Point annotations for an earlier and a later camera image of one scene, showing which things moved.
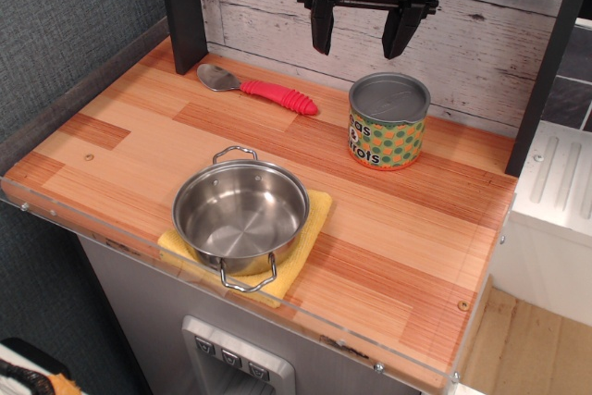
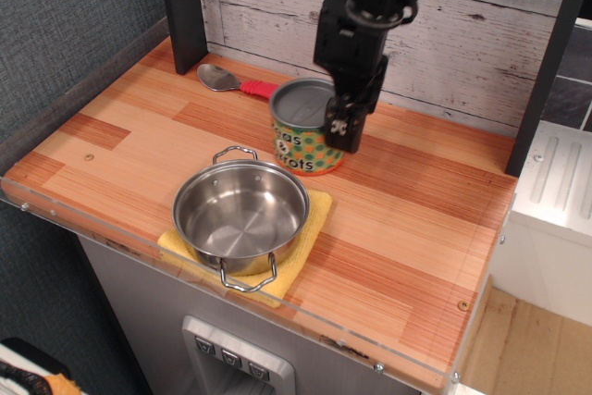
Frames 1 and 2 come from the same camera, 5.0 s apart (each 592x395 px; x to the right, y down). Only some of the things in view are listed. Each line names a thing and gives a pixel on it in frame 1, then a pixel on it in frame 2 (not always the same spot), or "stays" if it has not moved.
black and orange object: x=27 y=370 stays
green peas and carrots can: x=387 y=117 -> x=298 y=110
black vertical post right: x=549 y=59 stays
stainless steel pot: x=238 y=212 stays
